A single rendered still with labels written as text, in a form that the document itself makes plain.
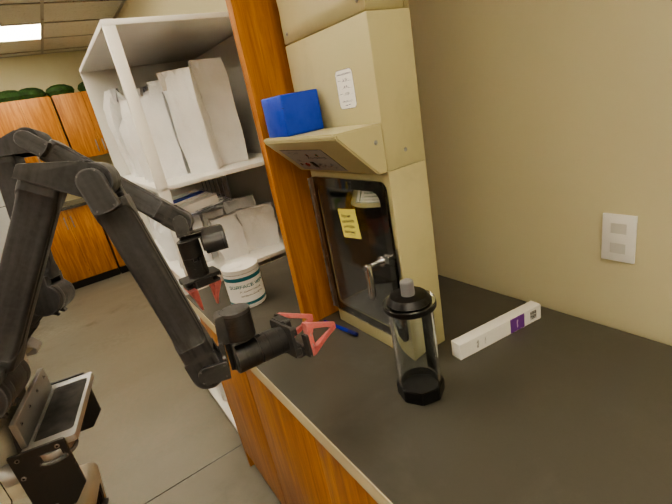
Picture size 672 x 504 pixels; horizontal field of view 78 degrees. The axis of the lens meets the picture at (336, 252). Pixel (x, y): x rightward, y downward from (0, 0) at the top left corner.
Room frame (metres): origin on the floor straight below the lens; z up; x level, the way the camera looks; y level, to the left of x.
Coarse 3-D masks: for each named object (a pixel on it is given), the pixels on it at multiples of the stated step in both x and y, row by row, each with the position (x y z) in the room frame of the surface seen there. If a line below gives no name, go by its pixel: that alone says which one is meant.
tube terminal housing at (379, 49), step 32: (320, 32) 1.00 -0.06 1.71; (352, 32) 0.91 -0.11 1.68; (384, 32) 0.88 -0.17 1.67; (320, 64) 1.02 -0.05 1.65; (352, 64) 0.92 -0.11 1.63; (384, 64) 0.88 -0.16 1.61; (320, 96) 1.04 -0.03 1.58; (384, 96) 0.87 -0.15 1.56; (416, 96) 0.92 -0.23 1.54; (384, 128) 0.87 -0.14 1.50; (416, 128) 0.91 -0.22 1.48; (416, 160) 0.91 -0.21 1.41; (416, 192) 0.90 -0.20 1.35; (416, 224) 0.90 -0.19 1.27; (416, 256) 0.89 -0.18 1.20; (352, 320) 1.08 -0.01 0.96
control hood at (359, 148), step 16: (336, 128) 0.95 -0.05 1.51; (352, 128) 0.86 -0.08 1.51; (368, 128) 0.85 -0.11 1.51; (272, 144) 1.05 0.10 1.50; (288, 144) 0.98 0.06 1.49; (304, 144) 0.93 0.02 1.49; (320, 144) 0.87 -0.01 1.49; (336, 144) 0.83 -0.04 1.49; (352, 144) 0.82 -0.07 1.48; (368, 144) 0.84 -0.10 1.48; (288, 160) 1.11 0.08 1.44; (336, 160) 0.91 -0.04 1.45; (352, 160) 0.86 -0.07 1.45; (368, 160) 0.84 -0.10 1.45; (384, 160) 0.86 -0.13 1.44
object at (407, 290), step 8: (408, 280) 0.75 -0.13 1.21; (400, 288) 0.75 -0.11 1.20; (408, 288) 0.74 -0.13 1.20; (416, 288) 0.77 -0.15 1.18; (392, 296) 0.76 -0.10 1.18; (400, 296) 0.75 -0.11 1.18; (408, 296) 0.74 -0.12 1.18; (416, 296) 0.74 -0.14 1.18; (424, 296) 0.73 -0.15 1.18; (392, 304) 0.74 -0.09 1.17; (400, 304) 0.72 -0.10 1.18; (408, 304) 0.72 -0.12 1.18; (416, 304) 0.72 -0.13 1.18; (424, 304) 0.72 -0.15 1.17
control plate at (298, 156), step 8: (288, 152) 1.04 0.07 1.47; (296, 152) 1.00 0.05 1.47; (304, 152) 0.97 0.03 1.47; (312, 152) 0.94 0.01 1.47; (320, 152) 0.91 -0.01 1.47; (296, 160) 1.06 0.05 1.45; (304, 160) 1.03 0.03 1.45; (312, 160) 0.99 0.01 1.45; (320, 160) 0.96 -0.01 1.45; (328, 160) 0.93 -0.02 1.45; (304, 168) 1.09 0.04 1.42; (312, 168) 1.05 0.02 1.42; (320, 168) 1.02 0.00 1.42; (328, 168) 0.99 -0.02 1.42; (336, 168) 0.96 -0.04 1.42; (344, 168) 0.93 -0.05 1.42
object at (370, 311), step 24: (336, 192) 1.02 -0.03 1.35; (360, 192) 0.94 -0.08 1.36; (384, 192) 0.87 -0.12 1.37; (336, 216) 1.04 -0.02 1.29; (360, 216) 0.95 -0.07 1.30; (384, 216) 0.87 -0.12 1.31; (336, 240) 1.06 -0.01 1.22; (360, 240) 0.97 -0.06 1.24; (384, 240) 0.89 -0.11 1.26; (336, 264) 1.08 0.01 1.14; (360, 264) 0.98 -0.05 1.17; (336, 288) 1.11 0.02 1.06; (360, 288) 1.00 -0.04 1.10; (384, 288) 0.91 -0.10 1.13; (360, 312) 1.02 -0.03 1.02; (384, 312) 0.92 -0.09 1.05
